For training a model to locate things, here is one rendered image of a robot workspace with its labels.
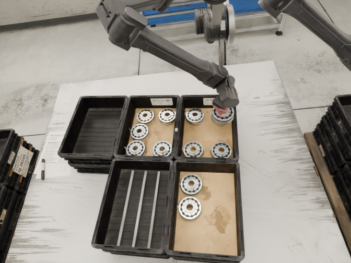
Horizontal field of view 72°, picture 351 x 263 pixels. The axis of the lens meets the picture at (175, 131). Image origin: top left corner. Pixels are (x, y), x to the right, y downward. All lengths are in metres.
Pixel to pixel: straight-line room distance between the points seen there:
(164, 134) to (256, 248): 0.71
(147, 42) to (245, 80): 1.10
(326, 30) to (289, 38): 2.47
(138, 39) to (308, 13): 0.49
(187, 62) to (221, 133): 0.58
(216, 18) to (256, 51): 1.80
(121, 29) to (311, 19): 0.54
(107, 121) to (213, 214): 0.80
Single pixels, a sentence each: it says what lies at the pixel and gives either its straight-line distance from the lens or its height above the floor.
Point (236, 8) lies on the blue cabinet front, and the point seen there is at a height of 0.39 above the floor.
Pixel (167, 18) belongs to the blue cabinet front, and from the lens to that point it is 3.02.
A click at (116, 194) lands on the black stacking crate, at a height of 0.83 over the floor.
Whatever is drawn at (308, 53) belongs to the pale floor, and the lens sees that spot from 3.21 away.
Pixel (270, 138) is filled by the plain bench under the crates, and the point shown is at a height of 0.70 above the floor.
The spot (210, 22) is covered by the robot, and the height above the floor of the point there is 1.19.
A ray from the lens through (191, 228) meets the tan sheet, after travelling 1.13.
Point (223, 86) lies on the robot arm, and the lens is 0.94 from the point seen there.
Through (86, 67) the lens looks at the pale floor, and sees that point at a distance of 3.31.
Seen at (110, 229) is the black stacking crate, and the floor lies 0.83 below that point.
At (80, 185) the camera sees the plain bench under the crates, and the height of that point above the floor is 0.70.
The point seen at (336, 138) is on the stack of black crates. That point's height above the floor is 0.41.
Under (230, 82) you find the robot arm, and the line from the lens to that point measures 0.96.
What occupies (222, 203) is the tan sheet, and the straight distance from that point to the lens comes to 1.16.
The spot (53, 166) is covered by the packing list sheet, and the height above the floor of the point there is 0.70.
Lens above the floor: 1.94
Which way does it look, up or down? 56 degrees down
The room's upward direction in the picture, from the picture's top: 12 degrees counter-clockwise
